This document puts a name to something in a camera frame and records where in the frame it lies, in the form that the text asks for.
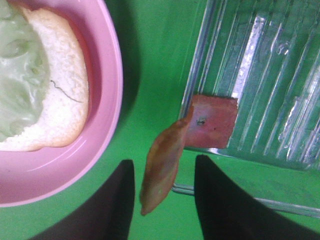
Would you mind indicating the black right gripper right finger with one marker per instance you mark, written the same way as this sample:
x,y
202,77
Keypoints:
x,y
227,212

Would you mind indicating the green lettuce leaf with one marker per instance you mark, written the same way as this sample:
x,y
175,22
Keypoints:
x,y
24,72

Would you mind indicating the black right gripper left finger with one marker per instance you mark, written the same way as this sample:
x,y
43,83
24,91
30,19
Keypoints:
x,y
106,215

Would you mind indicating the pink round plate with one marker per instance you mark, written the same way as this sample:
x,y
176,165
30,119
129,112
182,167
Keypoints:
x,y
28,177

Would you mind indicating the right clear plastic tray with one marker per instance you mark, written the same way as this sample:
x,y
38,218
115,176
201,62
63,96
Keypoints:
x,y
265,54

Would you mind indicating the bread slice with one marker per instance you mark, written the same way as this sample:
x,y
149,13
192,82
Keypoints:
x,y
66,102

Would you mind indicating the bacon strip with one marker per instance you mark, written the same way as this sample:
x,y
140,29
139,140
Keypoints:
x,y
209,123

